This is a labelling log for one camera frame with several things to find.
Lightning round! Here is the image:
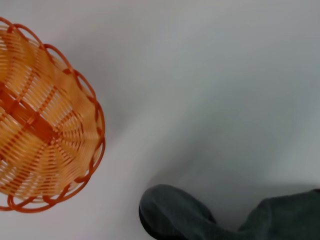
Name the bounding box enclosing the dark grey towel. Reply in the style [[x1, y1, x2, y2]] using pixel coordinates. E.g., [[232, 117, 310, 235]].
[[138, 184, 320, 240]]

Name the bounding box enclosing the orange woven plastic basket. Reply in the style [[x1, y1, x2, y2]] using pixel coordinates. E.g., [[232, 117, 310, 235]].
[[0, 16, 106, 214]]

